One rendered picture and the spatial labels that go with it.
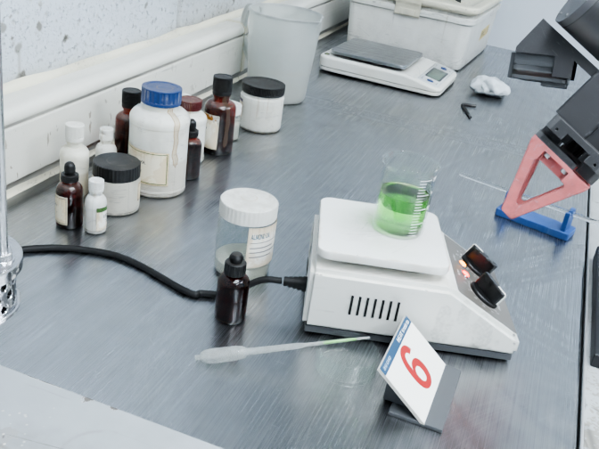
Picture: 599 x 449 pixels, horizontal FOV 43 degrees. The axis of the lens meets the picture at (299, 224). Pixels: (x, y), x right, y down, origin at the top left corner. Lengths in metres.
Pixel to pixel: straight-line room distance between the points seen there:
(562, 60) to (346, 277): 0.28
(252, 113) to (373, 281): 0.55
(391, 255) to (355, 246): 0.03
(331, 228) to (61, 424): 0.30
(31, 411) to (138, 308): 0.17
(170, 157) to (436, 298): 0.38
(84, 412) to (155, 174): 0.40
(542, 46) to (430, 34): 1.05
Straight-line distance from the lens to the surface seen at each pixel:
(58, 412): 0.60
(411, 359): 0.67
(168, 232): 0.87
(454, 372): 0.71
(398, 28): 1.80
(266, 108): 1.18
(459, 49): 1.78
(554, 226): 1.04
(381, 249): 0.69
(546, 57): 0.75
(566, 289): 0.92
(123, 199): 0.88
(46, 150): 0.97
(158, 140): 0.91
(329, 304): 0.70
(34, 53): 0.99
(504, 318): 0.74
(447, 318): 0.71
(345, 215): 0.75
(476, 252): 0.79
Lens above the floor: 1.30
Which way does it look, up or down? 26 degrees down
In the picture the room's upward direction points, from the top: 9 degrees clockwise
